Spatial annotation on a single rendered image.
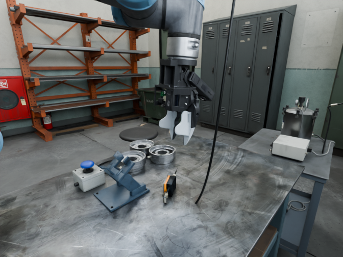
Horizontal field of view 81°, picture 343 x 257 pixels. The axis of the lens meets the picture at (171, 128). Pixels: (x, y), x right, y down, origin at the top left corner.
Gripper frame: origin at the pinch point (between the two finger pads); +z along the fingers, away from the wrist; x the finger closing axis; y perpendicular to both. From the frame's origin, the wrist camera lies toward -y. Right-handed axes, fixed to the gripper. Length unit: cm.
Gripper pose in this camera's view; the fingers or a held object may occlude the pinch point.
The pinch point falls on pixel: (180, 136)
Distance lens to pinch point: 54.6
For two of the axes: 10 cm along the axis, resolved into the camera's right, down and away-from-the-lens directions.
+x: 6.6, 2.8, -7.0
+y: -7.5, 1.5, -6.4
